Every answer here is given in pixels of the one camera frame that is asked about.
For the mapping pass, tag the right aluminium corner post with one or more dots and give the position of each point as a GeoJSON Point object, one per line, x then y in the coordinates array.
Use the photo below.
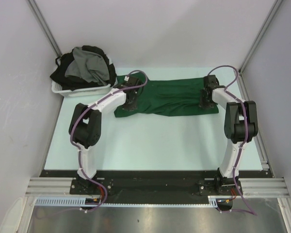
{"type": "Point", "coordinates": [262, 32]}

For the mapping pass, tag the left aluminium corner post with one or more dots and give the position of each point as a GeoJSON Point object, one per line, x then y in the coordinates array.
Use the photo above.
{"type": "Point", "coordinates": [44, 26]}

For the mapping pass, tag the white plastic laundry basket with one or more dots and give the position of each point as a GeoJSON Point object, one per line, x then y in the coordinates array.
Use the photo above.
{"type": "Point", "coordinates": [57, 89]}

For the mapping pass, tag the grey t shirt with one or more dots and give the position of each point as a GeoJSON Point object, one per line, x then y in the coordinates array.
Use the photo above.
{"type": "Point", "coordinates": [88, 66]}

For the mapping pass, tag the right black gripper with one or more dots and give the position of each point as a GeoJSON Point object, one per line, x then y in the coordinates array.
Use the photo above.
{"type": "Point", "coordinates": [202, 104]}

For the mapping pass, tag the green t shirt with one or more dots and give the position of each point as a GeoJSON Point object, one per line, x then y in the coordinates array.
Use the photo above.
{"type": "Point", "coordinates": [170, 98]}

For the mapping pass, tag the aluminium corner post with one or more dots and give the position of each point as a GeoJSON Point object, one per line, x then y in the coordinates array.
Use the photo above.
{"type": "Point", "coordinates": [262, 32]}
{"type": "Point", "coordinates": [44, 26]}

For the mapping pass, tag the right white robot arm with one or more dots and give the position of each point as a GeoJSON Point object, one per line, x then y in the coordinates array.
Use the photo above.
{"type": "Point", "coordinates": [240, 125]}

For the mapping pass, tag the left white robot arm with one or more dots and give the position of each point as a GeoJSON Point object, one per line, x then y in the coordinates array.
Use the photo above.
{"type": "Point", "coordinates": [86, 123]}

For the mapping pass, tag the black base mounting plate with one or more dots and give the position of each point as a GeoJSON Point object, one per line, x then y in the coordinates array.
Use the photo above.
{"type": "Point", "coordinates": [153, 187]}

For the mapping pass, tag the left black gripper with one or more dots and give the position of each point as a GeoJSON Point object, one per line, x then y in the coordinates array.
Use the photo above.
{"type": "Point", "coordinates": [131, 108]}

